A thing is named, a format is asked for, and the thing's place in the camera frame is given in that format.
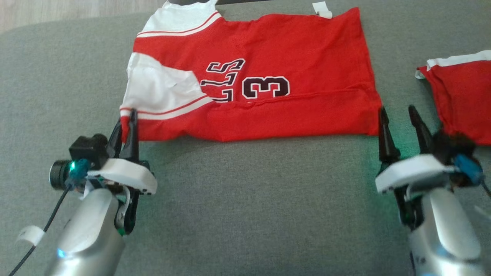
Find teal left cable connector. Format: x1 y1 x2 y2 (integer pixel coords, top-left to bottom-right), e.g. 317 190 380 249
67 159 91 190

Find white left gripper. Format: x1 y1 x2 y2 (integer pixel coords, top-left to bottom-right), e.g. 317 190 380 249
86 109 158 197

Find white tape cable tag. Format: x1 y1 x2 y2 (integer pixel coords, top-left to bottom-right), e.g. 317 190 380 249
16 225 46 246

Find thin black left cable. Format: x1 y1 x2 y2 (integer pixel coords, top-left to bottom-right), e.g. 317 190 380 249
8 188 71 276

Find teal cable connector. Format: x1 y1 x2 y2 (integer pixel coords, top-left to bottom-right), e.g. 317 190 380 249
67 159 91 190
454 153 484 186

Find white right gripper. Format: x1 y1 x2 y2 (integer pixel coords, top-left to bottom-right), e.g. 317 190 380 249
374 105 458 195

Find red Bulls basketball shorts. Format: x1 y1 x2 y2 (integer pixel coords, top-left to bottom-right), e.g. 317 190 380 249
414 50 491 146

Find teal right cable connector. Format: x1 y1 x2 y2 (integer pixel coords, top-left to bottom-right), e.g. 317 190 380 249
454 153 484 186

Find red white basketball jersey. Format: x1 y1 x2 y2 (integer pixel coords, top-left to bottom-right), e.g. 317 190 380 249
119 0 384 143

